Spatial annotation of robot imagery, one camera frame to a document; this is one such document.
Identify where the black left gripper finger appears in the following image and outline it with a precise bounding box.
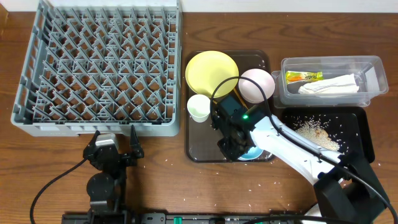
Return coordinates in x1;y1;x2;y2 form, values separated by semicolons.
129;125;144;159
83;131;100;161

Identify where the pink bowl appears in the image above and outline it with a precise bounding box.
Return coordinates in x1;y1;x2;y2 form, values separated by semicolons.
238;68;276;104

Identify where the light blue bowl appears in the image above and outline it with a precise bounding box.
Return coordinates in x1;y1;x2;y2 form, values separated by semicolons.
238;147;264;161

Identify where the white cup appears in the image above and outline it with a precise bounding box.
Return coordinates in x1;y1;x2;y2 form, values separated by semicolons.
187;94;211;123

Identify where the yellow plate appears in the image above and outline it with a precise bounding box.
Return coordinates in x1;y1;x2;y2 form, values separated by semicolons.
185;50;239;98

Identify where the green yellow snack wrapper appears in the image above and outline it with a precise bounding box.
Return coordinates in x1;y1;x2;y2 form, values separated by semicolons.
285;71;323;84

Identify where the white napkin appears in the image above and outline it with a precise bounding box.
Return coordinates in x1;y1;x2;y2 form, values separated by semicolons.
298;73;359;94

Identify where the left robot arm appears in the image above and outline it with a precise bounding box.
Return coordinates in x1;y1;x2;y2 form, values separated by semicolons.
83;126;144;223

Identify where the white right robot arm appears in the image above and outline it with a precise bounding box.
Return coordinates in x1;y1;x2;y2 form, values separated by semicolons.
210;96;397;223

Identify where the rice food waste pile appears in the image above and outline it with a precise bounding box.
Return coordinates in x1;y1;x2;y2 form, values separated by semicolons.
290;114;349;154

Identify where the clear plastic waste bin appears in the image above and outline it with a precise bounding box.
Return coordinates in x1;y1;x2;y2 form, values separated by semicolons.
272;55;389;108

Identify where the black waste tray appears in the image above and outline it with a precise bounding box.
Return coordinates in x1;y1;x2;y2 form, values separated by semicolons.
280;107;375;163

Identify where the wooden chopstick long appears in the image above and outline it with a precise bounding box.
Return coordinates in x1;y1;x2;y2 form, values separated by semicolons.
233;88;248;110

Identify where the dark brown serving tray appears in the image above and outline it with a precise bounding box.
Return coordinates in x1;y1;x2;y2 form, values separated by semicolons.
185;50;275;163

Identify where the grey plastic dish rack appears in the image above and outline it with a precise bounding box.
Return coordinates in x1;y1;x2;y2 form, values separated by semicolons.
11;1;182;136

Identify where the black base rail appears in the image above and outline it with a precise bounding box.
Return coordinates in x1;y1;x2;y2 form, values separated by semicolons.
61;212;312;224

